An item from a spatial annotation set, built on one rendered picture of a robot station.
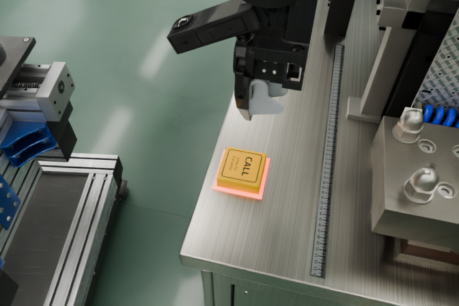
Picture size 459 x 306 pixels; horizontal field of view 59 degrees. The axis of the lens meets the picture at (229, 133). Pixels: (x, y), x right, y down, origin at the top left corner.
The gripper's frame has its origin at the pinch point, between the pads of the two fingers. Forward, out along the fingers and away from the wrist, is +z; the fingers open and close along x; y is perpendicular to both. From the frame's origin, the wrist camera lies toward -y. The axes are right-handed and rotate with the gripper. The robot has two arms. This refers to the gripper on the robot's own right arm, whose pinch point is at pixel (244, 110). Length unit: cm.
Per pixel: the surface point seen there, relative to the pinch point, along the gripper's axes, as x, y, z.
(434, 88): 9.7, 25.7, -1.1
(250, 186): -3.5, 2.0, 13.2
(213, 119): 91, -32, 105
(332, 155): 7.5, 14.4, 15.2
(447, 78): 9.7, 26.6, -3.2
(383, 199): -8.3, 19.5, 2.7
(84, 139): 64, -88, 105
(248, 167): -0.2, 1.1, 12.8
